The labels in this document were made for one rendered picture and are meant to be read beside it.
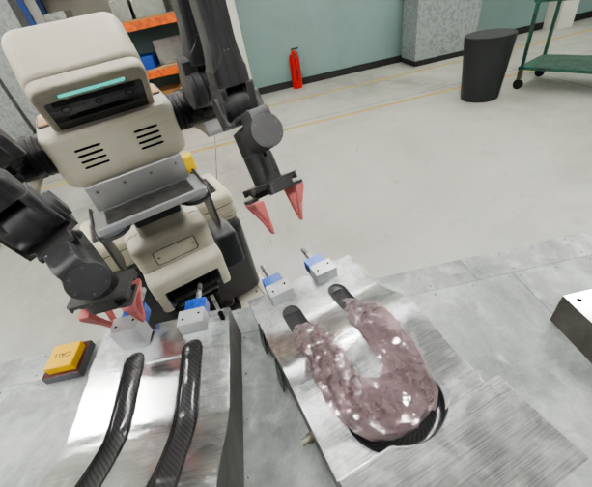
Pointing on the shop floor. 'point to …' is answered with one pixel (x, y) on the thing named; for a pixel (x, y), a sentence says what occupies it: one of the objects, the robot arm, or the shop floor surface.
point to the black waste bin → (486, 63)
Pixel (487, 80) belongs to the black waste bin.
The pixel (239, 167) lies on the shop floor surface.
